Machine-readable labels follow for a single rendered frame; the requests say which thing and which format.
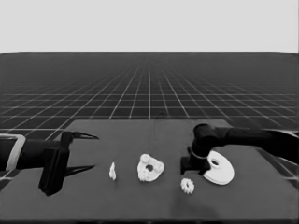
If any large thick white disc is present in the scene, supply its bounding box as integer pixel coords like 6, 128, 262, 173
202, 150, 235, 187

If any white round carrier with pins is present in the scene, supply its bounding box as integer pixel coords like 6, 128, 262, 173
136, 153, 165, 183

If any small white T-shaped piece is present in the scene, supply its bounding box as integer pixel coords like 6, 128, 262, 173
108, 161, 118, 182

